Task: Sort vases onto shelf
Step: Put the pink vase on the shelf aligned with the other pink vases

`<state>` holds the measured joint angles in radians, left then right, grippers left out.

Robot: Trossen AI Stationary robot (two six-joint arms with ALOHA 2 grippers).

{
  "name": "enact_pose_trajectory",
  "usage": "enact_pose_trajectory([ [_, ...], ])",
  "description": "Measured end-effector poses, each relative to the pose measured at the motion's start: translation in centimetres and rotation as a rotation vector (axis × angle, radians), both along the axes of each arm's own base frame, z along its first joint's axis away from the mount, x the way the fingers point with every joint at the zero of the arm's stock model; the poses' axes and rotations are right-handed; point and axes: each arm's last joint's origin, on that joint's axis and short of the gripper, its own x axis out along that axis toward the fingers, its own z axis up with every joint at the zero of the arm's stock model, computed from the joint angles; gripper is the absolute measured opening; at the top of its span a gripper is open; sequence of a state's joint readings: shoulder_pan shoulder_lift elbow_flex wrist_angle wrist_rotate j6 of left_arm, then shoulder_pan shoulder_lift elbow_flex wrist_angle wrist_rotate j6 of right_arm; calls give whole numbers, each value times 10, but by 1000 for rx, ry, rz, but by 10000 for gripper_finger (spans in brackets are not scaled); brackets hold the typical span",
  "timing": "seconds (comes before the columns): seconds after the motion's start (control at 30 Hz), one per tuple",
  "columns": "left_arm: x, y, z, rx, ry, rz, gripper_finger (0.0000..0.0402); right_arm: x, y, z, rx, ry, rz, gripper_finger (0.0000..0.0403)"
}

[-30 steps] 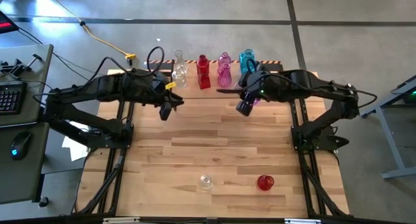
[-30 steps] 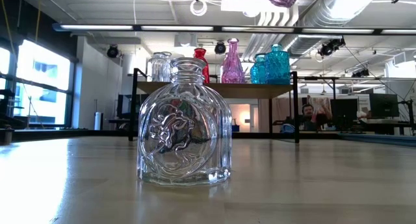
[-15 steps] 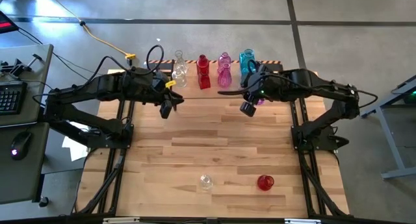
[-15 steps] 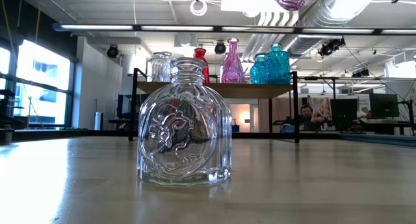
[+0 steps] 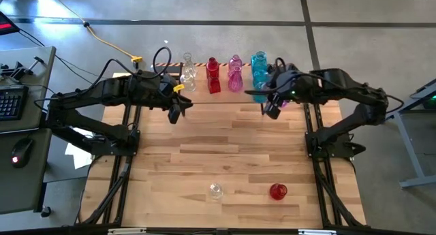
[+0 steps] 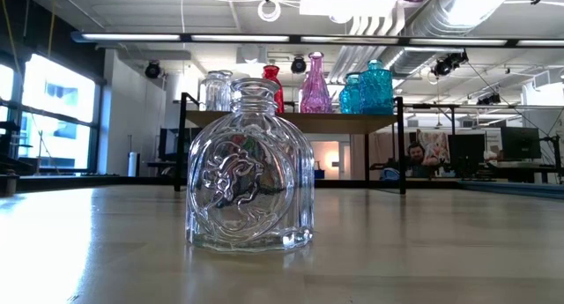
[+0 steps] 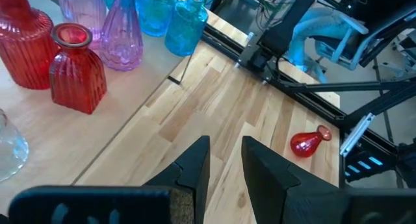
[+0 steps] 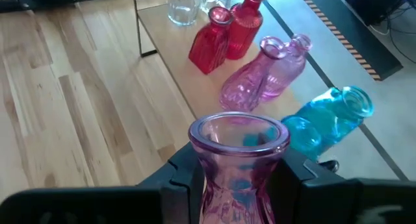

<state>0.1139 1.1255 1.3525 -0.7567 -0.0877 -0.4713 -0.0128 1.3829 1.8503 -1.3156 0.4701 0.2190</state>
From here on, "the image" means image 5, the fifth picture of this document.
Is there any black desk clamp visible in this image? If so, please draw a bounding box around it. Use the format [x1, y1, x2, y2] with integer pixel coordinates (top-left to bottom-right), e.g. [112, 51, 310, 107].
[0, 56, 46, 82]

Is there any yellow extension cable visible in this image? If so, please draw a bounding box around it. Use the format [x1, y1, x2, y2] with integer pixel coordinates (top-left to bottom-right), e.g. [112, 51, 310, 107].
[84, 23, 144, 64]

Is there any blue diamond-pattern square vase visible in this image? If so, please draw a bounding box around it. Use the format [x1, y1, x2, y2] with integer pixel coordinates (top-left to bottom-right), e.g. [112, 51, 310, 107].
[251, 88, 270, 104]

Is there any pink round ribbed vase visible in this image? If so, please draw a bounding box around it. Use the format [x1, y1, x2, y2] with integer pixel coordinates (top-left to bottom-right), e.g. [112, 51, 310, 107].
[227, 54, 244, 74]

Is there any black keyboard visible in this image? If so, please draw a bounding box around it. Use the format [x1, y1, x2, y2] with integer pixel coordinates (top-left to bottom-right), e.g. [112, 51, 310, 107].
[0, 85, 30, 122]

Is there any blue round glass vase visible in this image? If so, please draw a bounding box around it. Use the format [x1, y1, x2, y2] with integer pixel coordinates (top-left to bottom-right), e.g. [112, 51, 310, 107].
[252, 68, 273, 90]

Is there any white paper sheet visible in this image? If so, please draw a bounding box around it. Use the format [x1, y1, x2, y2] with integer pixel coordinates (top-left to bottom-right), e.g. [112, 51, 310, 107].
[64, 127, 95, 170]

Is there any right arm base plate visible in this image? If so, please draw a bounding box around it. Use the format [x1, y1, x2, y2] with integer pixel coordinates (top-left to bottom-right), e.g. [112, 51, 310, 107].
[305, 131, 367, 159]

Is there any clear embossed glass vase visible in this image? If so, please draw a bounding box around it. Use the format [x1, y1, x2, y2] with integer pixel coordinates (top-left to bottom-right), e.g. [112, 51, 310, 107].
[208, 183, 225, 201]

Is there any blue tall textured vase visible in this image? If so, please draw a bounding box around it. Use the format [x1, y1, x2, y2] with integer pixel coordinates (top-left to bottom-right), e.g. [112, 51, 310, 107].
[250, 50, 269, 74]

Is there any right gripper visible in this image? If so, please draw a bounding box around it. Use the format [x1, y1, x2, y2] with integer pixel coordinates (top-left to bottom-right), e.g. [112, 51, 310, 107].
[244, 69, 302, 103]

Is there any red round glass vase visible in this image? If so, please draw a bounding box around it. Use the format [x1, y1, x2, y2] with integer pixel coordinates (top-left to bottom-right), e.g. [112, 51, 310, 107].
[269, 183, 288, 201]

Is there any grey metal table base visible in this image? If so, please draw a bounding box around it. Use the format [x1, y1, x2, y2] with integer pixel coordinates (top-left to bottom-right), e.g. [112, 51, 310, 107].
[374, 78, 436, 189]

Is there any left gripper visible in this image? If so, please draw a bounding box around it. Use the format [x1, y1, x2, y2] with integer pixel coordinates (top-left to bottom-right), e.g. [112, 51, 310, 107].
[159, 74, 194, 115]

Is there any pink teardrop glass vase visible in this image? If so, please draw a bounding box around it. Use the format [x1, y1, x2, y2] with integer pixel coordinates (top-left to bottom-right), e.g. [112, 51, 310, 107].
[227, 66, 245, 93]

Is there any silver metal bracket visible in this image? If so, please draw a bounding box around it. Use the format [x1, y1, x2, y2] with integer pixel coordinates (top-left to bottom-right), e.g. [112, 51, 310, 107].
[298, 229, 338, 235]
[108, 228, 147, 235]

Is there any black device red display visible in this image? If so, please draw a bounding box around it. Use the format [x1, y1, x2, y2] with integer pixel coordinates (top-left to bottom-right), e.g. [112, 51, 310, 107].
[0, 12, 20, 36]

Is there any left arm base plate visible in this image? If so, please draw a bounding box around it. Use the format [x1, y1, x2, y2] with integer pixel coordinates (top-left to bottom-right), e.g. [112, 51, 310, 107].
[89, 128, 141, 157]

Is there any clear conical glass vase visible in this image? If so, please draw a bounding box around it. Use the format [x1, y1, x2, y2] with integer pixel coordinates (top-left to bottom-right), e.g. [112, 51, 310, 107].
[181, 52, 198, 78]

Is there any red tall ribbed vase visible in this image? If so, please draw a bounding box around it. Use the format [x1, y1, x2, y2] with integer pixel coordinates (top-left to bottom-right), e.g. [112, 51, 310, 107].
[205, 57, 221, 78]

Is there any red square glass vase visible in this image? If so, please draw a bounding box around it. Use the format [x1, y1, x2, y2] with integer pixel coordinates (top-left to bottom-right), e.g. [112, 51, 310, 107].
[206, 73, 222, 95]

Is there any grey desk panel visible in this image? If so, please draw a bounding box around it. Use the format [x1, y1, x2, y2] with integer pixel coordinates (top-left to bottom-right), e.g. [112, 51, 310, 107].
[0, 127, 52, 215]
[0, 46, 57, 134]

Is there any clear ribbed jar vase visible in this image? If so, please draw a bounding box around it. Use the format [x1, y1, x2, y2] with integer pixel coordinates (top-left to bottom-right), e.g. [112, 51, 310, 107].
[179, 72, 198, 93]

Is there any black computer mouse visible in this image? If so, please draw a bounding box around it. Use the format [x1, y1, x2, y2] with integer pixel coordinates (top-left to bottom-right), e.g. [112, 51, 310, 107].
[10, 137, 35, 169]

